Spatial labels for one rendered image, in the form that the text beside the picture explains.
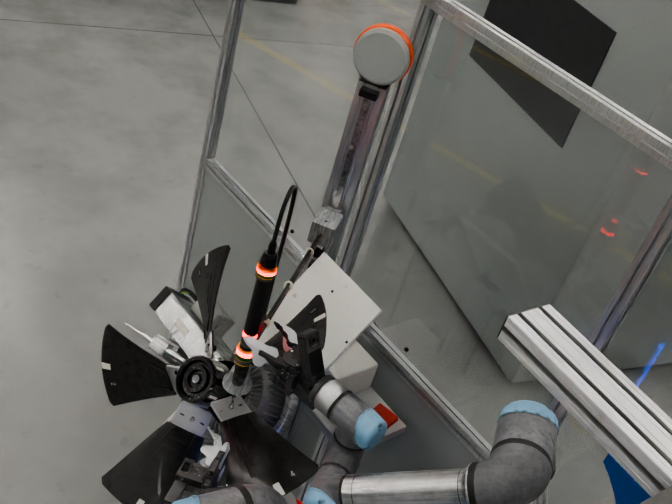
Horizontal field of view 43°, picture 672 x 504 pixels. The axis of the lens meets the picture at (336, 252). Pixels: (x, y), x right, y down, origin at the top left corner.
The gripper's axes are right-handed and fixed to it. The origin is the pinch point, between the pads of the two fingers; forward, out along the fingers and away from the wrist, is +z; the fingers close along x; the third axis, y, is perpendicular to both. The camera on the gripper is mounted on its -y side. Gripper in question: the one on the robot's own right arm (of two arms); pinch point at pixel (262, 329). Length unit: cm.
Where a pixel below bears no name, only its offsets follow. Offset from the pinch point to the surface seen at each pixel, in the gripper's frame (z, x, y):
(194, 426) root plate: 9.3, -4.6, 38.3
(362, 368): 5, 61, 51
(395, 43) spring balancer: 30, 63, -45
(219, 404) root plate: 5.5, -1.8, 28.6
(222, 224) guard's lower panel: 98, 88, 67
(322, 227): 28, 52, 9
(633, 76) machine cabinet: 17, 217, -14
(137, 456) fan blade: 14, -18, 45
